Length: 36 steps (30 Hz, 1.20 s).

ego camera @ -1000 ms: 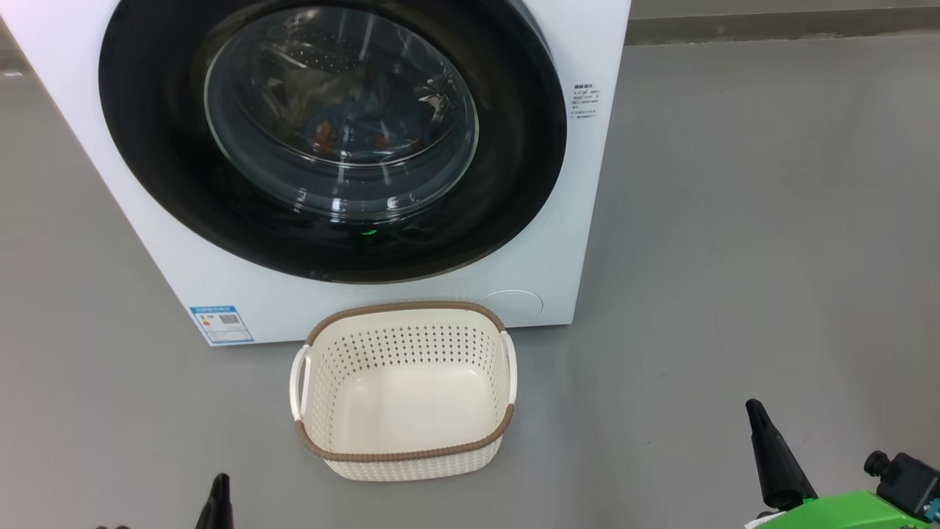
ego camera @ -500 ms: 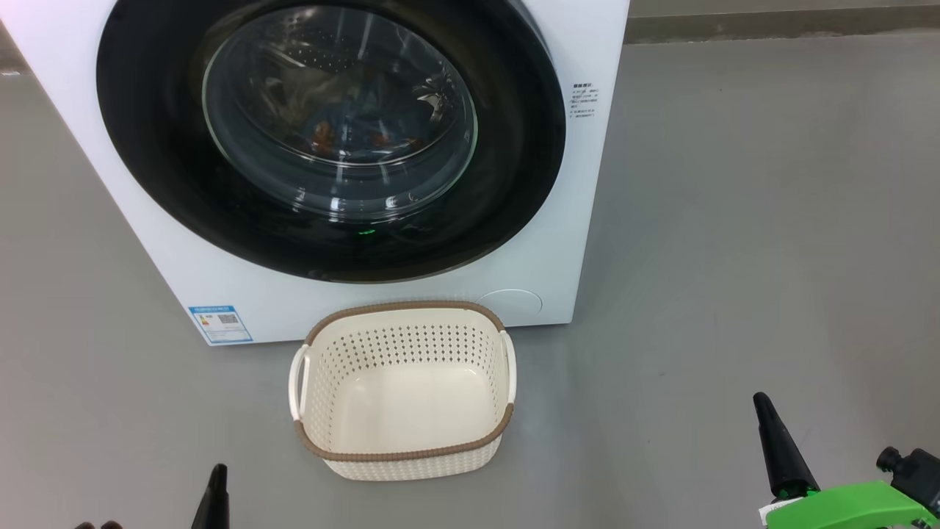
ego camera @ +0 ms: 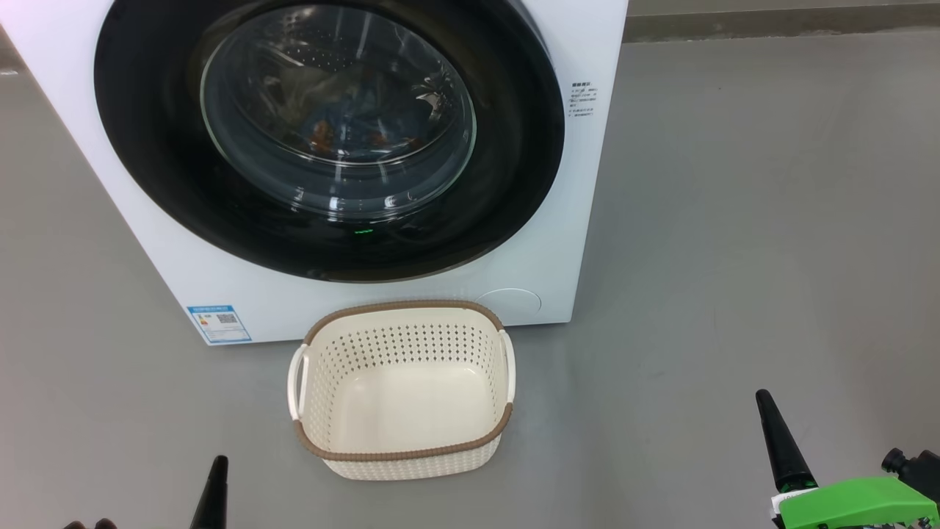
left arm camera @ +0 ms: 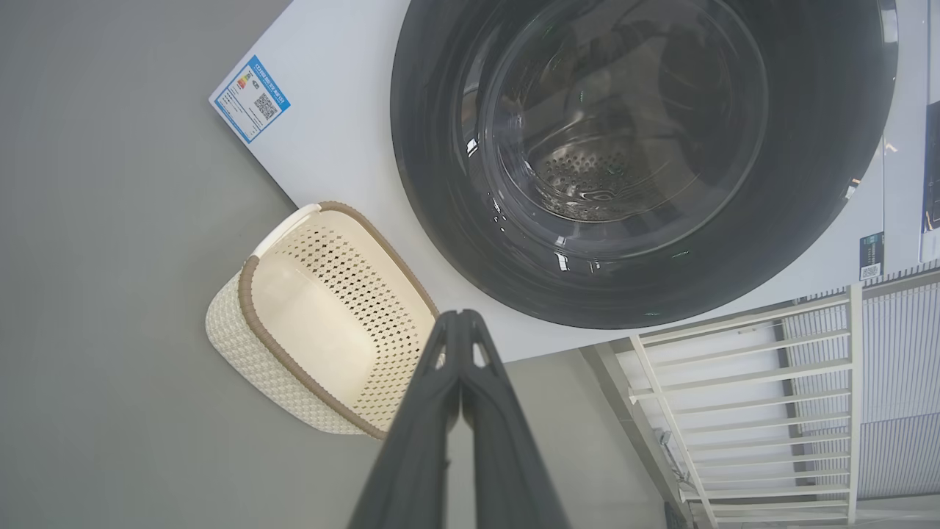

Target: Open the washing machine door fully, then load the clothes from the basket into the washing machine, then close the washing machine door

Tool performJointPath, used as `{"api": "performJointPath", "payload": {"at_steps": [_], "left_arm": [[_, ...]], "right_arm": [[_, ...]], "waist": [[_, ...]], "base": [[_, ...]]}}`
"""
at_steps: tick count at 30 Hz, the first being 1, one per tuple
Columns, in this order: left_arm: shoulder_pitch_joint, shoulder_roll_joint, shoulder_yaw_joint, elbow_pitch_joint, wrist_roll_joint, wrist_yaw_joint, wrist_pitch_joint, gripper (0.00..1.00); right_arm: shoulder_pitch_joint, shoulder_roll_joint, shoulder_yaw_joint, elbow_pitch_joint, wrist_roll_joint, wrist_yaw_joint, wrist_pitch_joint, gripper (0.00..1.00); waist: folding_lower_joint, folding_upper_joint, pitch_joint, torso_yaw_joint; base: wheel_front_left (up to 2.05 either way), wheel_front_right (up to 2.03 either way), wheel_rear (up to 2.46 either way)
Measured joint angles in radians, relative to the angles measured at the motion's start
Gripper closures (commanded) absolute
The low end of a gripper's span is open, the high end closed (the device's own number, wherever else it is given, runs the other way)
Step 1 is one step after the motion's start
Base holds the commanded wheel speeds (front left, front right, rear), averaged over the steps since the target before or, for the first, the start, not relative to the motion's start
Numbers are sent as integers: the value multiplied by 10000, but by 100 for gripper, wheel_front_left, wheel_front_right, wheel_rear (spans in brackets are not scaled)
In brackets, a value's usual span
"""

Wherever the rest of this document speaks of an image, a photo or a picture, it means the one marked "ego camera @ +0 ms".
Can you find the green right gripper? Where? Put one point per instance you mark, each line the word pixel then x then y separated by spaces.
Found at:
pixel 859 503

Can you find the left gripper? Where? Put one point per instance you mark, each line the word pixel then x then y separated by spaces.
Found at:
pixel 92 524

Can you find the black round glass washer door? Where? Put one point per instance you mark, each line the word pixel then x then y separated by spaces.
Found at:
pixel 147 162

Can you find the blue cartoon print garment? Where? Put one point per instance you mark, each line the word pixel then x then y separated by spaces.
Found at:
pixel 352 117

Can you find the cream perforated laundry basket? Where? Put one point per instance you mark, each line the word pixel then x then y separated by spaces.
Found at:
pixel 411 397

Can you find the white front-load washing machine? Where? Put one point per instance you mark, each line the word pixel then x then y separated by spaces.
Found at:
pixel 587 220

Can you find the blue energy label sticker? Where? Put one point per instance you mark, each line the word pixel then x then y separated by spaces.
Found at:
pixel 219 325

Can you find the round white filter cover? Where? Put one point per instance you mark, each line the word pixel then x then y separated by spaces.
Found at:
pixel 514 305

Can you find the printed text warning label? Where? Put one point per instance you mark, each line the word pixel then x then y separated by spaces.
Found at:
pixel 585 99

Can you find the perforated steel washer drum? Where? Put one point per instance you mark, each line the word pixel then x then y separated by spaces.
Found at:
pixel 323 51

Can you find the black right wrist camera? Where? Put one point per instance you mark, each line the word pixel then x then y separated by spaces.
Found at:
pixel 922 470

